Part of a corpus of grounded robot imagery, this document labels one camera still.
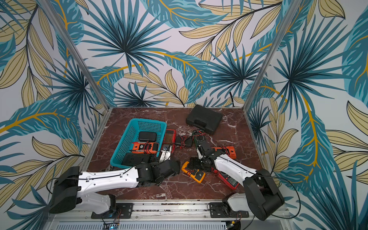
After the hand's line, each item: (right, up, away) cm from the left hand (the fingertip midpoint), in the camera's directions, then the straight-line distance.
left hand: (171, 162), depth 78 cm
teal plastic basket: (-29, +13, +20) cm, 38 cm away
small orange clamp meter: (+35, +4, +15) cm, 38 cm away
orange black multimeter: (-19, +6, +14) cm, 24 cm away
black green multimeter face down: (-25, -1, +10) cm, 27 cm away
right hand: (+13, -5, +9) cm, 16 cm away
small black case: (-19, +12, +24) cm, 33 cm away
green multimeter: (+17, +12, +21) cm, 29 cm away
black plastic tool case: (+22, +24, +28) cm, 43 cm away
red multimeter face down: (-3, +10, +20) cm, 22 cm away
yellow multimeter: (+14, -9, +5) cm, 17 cm away
